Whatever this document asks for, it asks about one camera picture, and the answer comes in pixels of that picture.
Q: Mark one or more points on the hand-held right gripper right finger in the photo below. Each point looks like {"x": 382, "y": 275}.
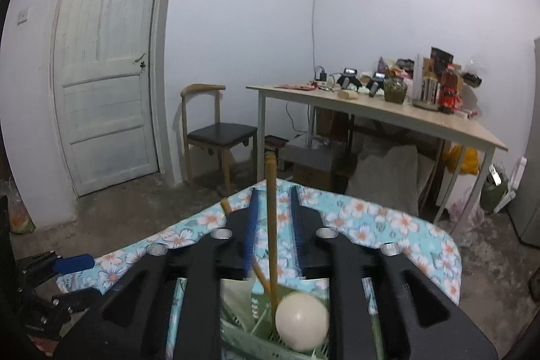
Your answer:
{"x": 298, "y": 246}

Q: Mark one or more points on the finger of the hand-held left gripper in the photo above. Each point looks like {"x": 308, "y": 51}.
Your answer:
{"x": 74, "y": 263}
{"x": 76, "y": 299}

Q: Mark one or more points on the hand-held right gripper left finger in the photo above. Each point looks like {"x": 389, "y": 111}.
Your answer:
{"x": 251, "y": 233}

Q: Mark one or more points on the green utensil basket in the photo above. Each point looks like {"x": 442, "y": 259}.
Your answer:
{"x": 253, "y": 343}

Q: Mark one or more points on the plastic bag of oranges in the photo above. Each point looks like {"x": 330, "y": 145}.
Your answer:
{"x": 21, "y": 212}

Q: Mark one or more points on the blue floral tablecloth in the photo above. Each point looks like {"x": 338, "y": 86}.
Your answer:
{"x": 379, "y": 229}

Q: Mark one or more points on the grey box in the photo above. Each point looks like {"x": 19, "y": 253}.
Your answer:
{"x": 312, "y": 155}

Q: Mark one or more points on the small dark wooden stool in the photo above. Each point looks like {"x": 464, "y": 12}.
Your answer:
{"x": 276, "y": 143}

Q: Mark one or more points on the wooden chair with black seat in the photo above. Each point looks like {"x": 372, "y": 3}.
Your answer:
{"x": 219, "y": 132}

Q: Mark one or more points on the white woven sack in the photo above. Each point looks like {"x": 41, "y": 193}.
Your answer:
{"x": 384, "y": 178}

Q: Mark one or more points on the red paper packets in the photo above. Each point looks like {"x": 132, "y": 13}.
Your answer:
{"x": 295, "y": 86}

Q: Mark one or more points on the beige roll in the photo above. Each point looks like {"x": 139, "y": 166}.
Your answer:
{"x": 348, "y": 94}

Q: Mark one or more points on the white-legged wooden-top table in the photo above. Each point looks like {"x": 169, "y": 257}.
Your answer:
{"x": 400, "y": 115}

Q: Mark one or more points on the black charger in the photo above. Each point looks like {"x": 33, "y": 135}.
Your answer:
{"x": 321, "y": 75}

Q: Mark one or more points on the black device with screen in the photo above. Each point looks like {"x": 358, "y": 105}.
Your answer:
{"x": 348, "y": 77}
{"x": 375, "y": 83}

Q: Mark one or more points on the white panel door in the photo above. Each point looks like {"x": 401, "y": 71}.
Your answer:
{"x": 105, "y": 90}

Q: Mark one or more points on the glass jar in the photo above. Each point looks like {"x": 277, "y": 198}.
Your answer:
{"x": 395, "y": 90}

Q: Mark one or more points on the yellow plastic bag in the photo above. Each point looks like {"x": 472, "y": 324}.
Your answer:
{"x": 462, "y": 159}

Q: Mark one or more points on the dark green bag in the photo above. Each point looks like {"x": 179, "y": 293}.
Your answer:
{"x": 491, "y": 191}

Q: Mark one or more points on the red box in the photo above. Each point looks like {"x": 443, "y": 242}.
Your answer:
{"x": 449, "y": 90}

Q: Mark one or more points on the white plastic board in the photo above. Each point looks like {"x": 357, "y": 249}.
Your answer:
{"x": 512, "y": 183}

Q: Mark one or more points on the dark brown box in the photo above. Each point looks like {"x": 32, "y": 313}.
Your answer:
{"x": 442, "y": 58}

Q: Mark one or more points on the black tray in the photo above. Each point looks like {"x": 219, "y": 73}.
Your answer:
{"x": 471, "y": 79}

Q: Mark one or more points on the grey refrigerator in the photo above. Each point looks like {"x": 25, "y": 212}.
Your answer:
{"x": 529, "y": 174}

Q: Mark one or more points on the white light switch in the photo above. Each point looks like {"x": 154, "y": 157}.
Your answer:
{"x": 22, "y": 16}

